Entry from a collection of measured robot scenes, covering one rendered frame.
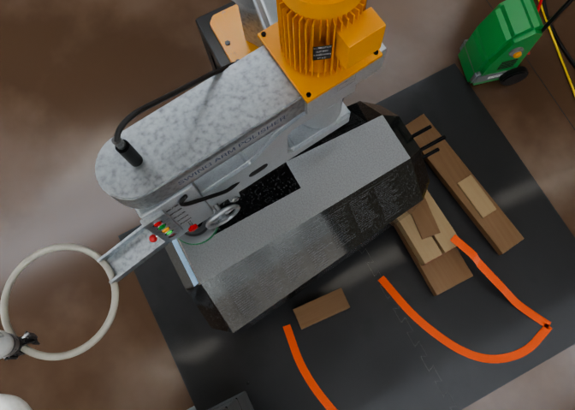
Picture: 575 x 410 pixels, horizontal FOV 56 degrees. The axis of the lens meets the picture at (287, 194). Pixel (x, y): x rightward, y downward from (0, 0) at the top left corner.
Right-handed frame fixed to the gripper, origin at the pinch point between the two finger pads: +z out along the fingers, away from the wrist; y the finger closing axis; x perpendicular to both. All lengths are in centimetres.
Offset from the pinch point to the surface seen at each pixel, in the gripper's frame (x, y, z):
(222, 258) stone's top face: -37, 81, -6
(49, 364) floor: 12, -21, 88
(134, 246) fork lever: -7, 60, -14
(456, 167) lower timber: -95, 220, 54
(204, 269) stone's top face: -34, 73, -5
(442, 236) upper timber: -112, 176, 45
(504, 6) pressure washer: -57, 290, 3
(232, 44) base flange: 33, 165, -6
